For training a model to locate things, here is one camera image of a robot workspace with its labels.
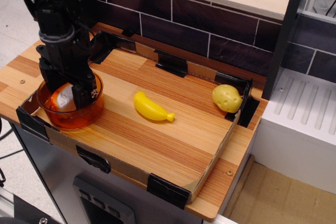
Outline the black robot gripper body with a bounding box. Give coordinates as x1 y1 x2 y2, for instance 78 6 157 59
36 28 97 89

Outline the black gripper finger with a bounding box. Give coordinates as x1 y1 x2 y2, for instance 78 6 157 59
39 58 68 94
71 84 98 110

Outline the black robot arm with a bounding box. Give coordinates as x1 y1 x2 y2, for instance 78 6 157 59
24 0 98 109

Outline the orange transparent plastic pot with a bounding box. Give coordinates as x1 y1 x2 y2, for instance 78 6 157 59
37 74 104 129

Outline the taped cardboard fence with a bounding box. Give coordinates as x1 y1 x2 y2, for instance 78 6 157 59
17 41 263 211

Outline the yellow toy banana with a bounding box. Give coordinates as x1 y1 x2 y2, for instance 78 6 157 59
133 91 175 122

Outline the grey toy oven panel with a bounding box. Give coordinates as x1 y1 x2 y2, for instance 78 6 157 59
73 176 136 223

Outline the yellow toy potato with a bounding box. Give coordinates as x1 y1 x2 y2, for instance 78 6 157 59
212 84 243 113

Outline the white toy sink drainboard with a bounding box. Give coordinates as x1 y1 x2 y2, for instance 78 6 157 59
252 69 335 194

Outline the dark grey right post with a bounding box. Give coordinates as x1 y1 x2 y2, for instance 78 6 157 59
262 0 301 100

